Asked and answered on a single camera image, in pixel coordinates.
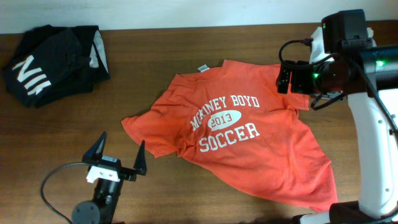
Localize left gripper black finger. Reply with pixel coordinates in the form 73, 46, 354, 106
81, 131, 107, 164
133, 140, 147, 176

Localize black folded shirt white letters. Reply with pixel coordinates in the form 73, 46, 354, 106
2, 25, 110, 108

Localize red soccer t-shirt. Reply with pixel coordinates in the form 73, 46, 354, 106
122, 60, 338, 212

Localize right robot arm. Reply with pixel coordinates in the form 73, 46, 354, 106
276, 9, 397, 224

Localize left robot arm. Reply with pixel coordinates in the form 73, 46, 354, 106
72, 133, 147, 224

